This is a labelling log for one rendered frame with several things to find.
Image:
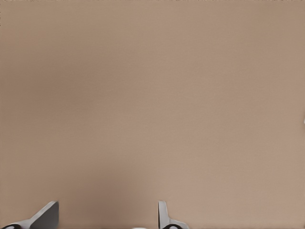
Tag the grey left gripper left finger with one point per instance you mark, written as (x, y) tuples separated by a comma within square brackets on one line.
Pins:
[(45, 215)]

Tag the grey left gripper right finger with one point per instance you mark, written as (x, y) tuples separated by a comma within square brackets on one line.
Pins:
[(163, 217)]

